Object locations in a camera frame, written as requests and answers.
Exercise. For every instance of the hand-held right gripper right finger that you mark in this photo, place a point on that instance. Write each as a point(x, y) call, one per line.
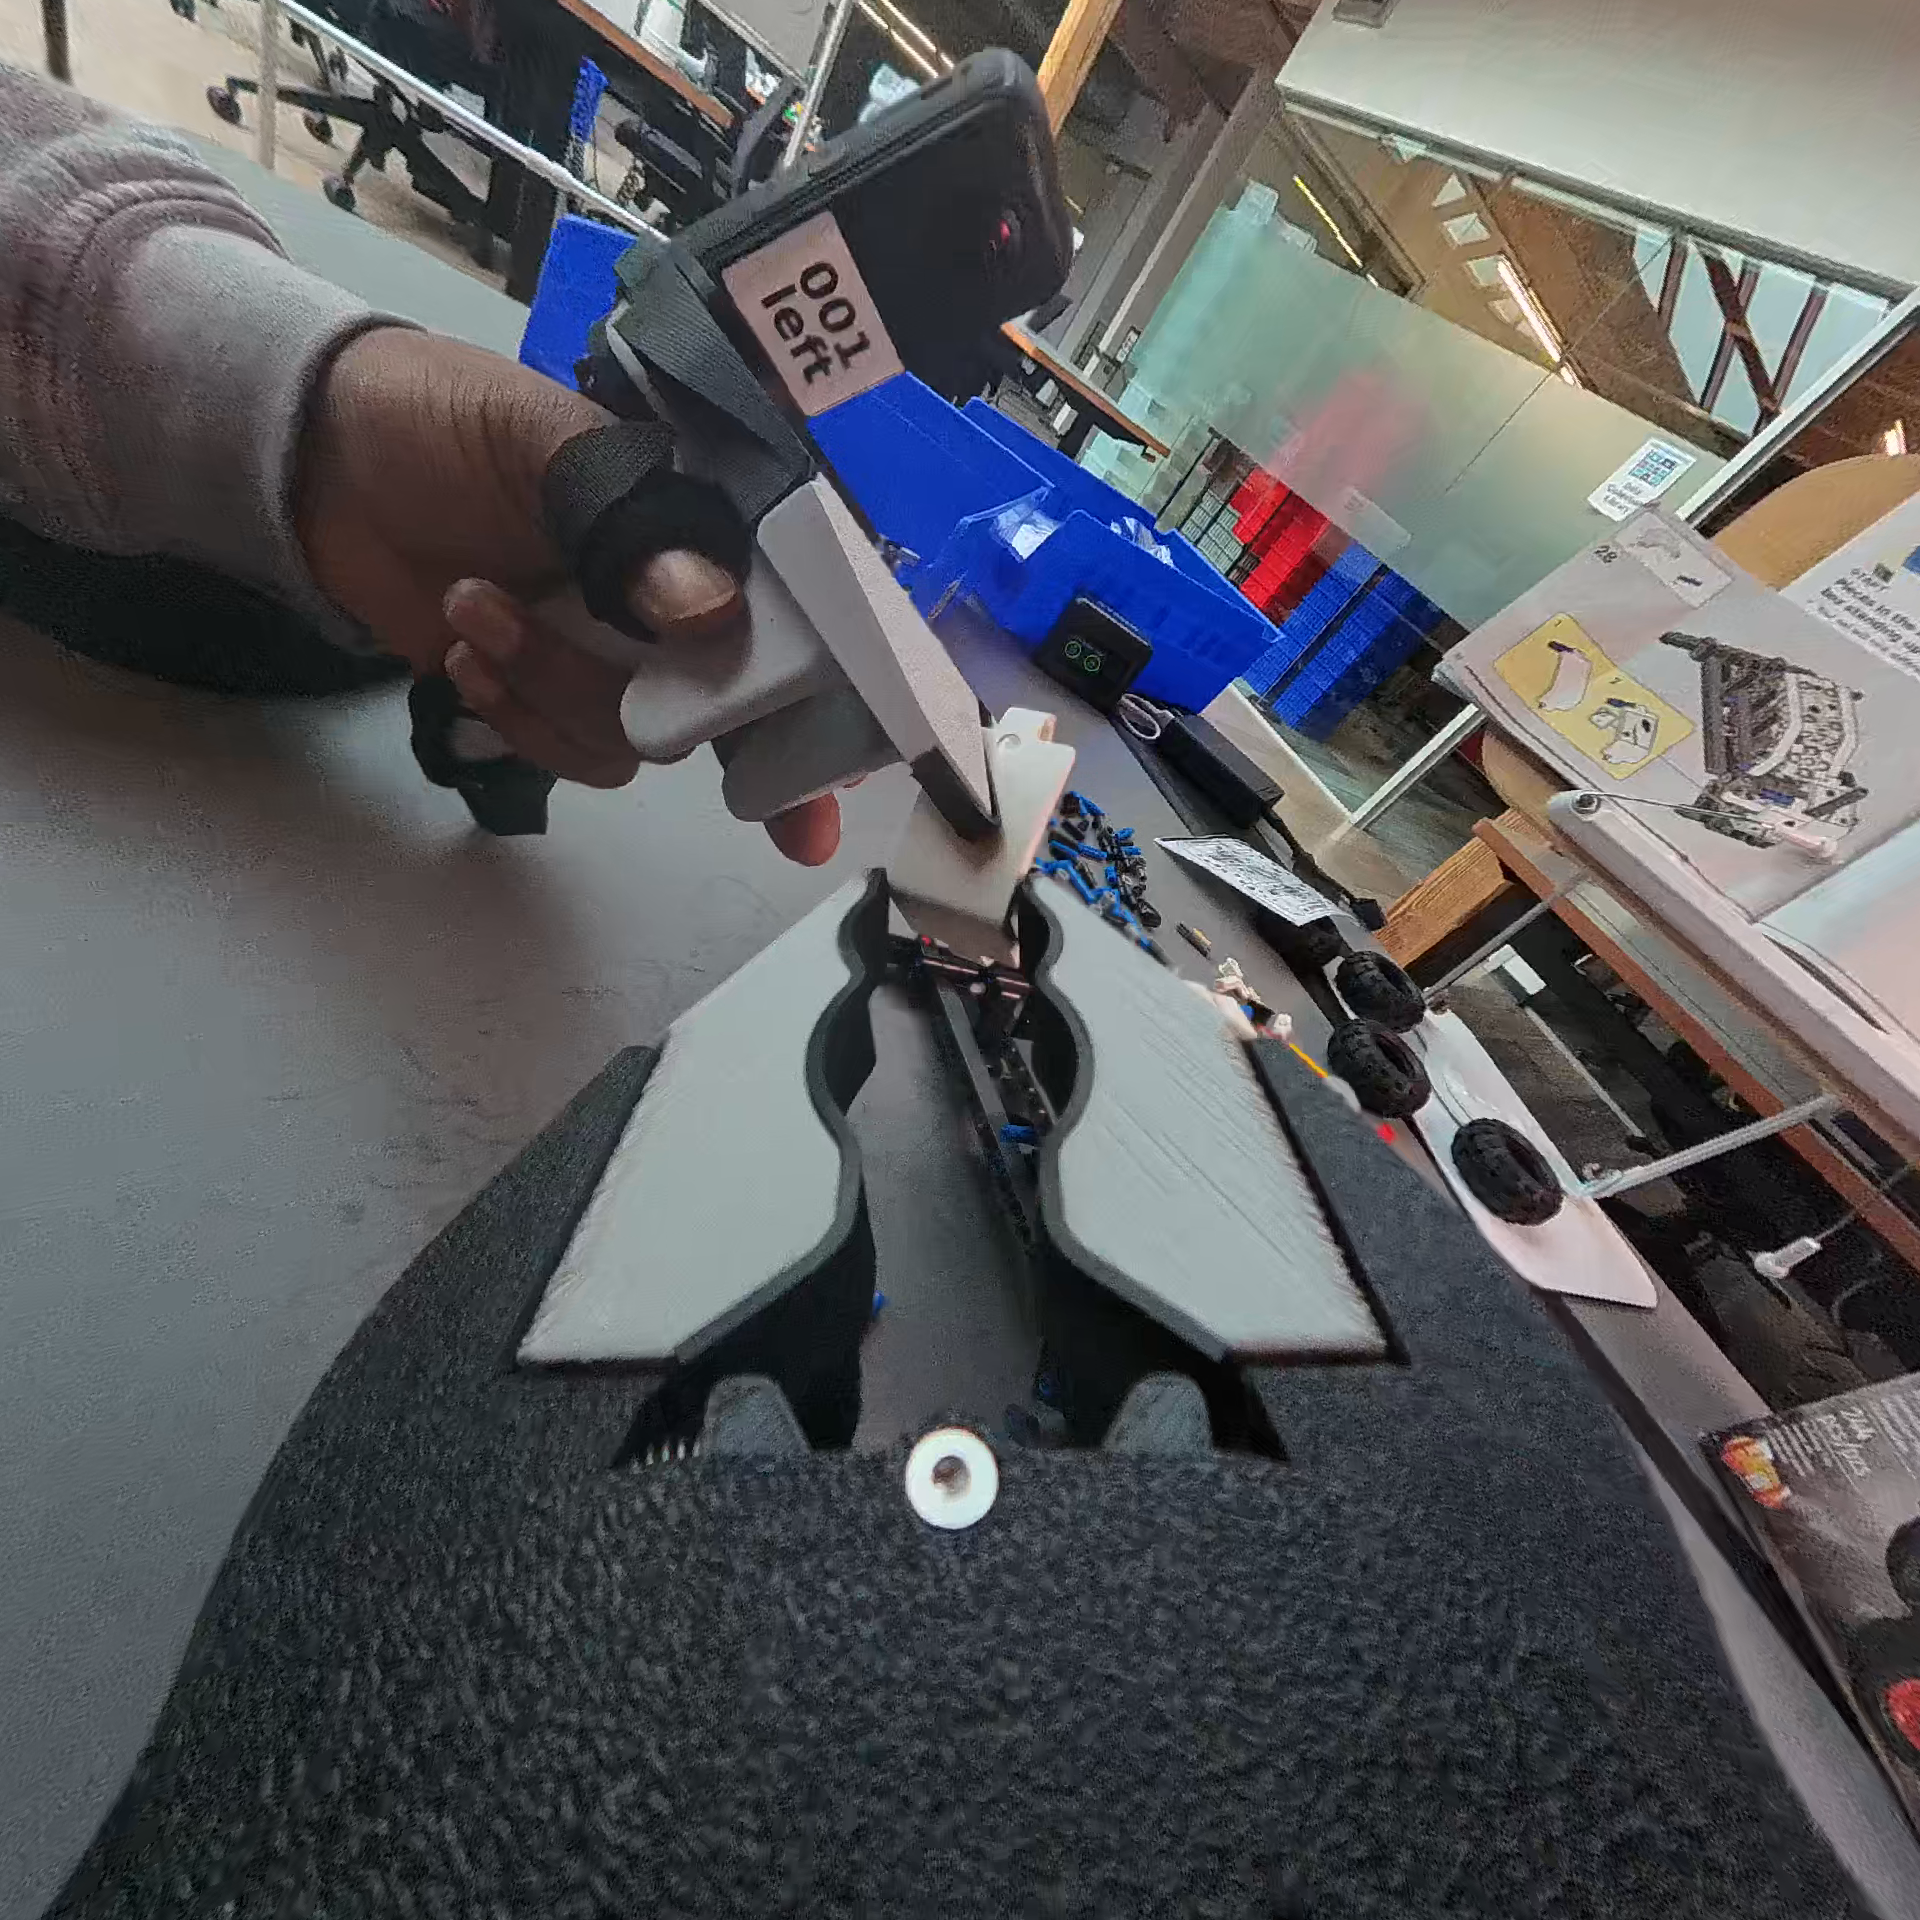
point(1201, 1200)

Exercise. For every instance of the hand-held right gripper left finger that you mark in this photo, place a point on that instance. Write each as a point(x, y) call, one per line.
point(705, 1200)

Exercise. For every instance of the black device green display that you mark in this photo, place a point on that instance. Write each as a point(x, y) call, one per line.
point(1096, 653)

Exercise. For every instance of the brick-built truck chassis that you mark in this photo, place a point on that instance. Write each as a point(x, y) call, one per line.
point(974, 1035)

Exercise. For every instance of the small white blue sign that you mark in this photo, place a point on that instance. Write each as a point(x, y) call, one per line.
point(1639, 475)

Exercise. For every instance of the instruction booklet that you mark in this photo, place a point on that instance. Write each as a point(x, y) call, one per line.
point(1622, 662)

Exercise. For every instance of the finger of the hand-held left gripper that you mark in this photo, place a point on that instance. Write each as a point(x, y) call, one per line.
point(885, 629)

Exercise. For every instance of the white document stand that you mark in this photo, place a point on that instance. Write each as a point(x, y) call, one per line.
point(1575, 1267)

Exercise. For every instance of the person's left hand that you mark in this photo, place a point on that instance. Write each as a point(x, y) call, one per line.
point(422, 480)

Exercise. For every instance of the person's left forearm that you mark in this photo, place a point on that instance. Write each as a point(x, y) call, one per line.
point(120, 299)

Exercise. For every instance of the white task instruction poster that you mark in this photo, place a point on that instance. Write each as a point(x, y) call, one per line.
point(1861, 586)

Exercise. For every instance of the white curved brick panel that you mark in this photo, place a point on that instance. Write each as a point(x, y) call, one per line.
point(1021, 795)

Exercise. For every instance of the black office chair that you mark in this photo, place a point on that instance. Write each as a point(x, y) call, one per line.
point(375, 120)

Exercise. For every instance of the grey desk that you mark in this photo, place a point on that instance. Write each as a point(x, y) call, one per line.
point(300, 974)

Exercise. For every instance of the black power adapter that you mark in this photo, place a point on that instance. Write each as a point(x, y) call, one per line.
point(1223, 765)

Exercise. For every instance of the toy truck set box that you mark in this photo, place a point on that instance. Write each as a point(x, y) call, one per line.
point(1829, 1530)

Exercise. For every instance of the pile of red white brick parts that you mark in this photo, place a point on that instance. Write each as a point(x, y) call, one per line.
point(1238, 990)

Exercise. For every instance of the stack of red blue bins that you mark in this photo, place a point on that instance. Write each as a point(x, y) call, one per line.
point(1320, 600)

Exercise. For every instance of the printed sticker sheet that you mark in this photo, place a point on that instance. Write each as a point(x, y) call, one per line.
point(1254, 878)

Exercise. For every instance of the blue bin with tag sticker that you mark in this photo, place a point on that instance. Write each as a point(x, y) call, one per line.
point(579, 299)

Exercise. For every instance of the beige chair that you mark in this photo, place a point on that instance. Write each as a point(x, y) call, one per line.
point(1815, 510)

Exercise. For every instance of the wooden side table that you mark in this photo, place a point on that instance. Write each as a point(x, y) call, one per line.
point(1441, 902)

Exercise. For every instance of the black toy tyre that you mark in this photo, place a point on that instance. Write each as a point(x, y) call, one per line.
point(1325, 943)
point(1504, 1170)
point(1381, 990)
point(1376, 1067)

